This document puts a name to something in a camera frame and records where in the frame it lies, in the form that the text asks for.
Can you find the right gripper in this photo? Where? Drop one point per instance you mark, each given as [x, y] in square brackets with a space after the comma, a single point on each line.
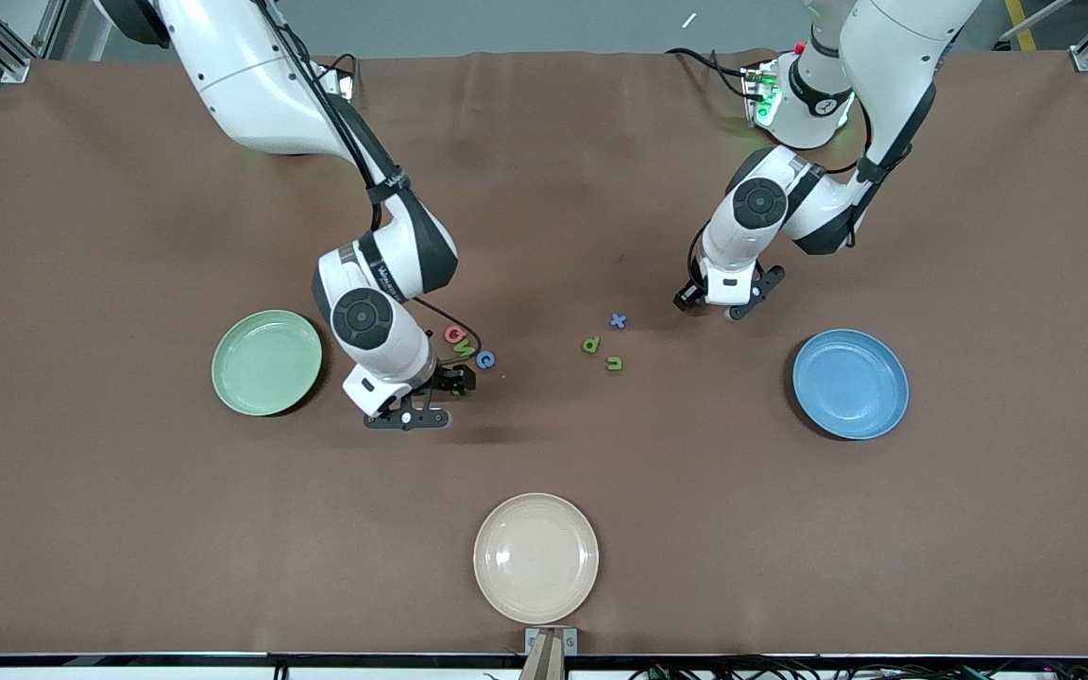
[450, 380]

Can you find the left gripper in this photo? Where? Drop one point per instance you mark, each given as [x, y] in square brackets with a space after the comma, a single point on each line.
[688, 297]

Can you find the green letter N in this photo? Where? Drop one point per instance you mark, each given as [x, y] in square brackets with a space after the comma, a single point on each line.
[465, 350]

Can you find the blue letter C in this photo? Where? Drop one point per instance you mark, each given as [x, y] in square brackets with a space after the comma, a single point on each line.
[485, 352]

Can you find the red letter Q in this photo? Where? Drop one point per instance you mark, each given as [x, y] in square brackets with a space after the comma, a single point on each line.
[450, 331]

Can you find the green letter p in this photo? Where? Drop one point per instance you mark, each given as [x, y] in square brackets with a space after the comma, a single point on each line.
[596, 345]

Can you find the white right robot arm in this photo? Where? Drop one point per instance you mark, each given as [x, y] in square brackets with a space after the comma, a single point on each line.
[251, 76]

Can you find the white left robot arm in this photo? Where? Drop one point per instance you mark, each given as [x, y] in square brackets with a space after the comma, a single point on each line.
[893, 57]

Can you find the brown table mat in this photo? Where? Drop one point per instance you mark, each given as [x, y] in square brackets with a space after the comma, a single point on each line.
[544, 189]

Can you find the blue plate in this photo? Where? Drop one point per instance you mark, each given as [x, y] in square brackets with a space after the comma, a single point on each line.
[851, 384]

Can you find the light green plate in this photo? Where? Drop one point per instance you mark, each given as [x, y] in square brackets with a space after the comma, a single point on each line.
[266, 364]

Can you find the beige plate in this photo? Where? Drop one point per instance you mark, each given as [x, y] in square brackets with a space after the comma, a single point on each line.
[535, 557]

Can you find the base connector box green light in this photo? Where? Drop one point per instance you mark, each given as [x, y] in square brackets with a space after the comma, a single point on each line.
[348, 83]
[759, 94]

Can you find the grey metal bar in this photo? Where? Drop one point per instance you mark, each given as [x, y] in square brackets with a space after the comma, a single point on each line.
[1035, 21]

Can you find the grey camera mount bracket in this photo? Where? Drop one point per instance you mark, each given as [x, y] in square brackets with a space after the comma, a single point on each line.
[551, 652]

